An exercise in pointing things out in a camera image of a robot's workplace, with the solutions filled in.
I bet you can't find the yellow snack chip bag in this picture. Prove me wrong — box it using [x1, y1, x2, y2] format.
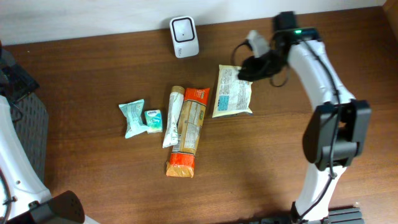
[212, 65, 252, 118]

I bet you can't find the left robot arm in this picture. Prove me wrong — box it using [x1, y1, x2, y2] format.
[1, 49, 95, 224]

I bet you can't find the orange long pasta packet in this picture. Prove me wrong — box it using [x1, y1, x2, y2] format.
[165, 88, 210, 177]

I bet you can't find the grey plastic mesh basket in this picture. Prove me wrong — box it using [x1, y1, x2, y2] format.
[0, 49, 49, 184]

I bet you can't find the pale green packet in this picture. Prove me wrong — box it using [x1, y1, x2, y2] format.
[119, 99, 149, 139]

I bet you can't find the small green tissue pack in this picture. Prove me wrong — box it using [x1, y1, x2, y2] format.
[144, 110, 163, 134]

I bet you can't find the white barcode scanner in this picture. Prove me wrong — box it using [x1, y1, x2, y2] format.
[169, 16, 199, 58]

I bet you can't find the white beige tube packet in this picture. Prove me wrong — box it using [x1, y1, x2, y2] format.
[162, 86, 185, 148]

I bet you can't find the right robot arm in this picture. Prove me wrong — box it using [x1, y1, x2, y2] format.
[238, 11, 371, 223]

